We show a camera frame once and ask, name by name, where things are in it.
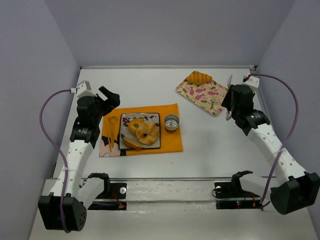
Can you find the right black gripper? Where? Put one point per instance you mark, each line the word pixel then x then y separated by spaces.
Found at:
pixel 231 101

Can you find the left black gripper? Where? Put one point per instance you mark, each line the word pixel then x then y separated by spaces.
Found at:
pixel 104 100

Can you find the metal tongs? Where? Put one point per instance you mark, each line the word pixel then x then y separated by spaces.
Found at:
pixel 228 115

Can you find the orange bagel bread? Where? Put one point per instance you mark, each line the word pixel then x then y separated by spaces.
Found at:
pixel 135 124

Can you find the twisted knot bread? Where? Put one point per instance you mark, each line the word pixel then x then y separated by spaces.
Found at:
pixel 147 133

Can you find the brown bread slice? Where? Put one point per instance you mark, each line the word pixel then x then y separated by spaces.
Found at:
pixel 132 144

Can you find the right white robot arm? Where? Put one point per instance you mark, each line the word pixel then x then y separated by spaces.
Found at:
pixel 297 188

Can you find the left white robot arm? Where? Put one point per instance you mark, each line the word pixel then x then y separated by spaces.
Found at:
pixel 65 206

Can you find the striped croissant bread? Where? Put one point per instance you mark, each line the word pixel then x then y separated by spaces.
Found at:
pixel 199 78

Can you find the floral rectangular tray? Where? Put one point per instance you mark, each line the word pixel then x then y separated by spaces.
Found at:
pixel 208 96

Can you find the square floral ceramic plate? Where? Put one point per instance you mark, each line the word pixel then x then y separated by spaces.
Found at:
pixel 148 117

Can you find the small metal cup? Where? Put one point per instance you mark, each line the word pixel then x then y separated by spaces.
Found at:
pixel 171 122

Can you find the orange cloth placemat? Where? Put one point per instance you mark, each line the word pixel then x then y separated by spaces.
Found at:
pixel 170 141

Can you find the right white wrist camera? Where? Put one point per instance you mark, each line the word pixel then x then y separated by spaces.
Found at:
pixel 251 81

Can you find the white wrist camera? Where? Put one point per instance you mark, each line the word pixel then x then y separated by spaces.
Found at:
pixel 251 81
pixel 83 89

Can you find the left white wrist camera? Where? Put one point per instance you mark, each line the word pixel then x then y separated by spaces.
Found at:
pixel 83 89

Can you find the metal table rail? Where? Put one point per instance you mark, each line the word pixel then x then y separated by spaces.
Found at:
pixel 152 179

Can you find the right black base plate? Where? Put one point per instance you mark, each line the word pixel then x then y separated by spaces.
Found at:
pixel 229 199

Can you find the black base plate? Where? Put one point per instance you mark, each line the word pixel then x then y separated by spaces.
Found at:
pixel 229 199
pixel 111 200

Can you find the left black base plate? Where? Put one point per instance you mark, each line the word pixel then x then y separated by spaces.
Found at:
pixel 111 200

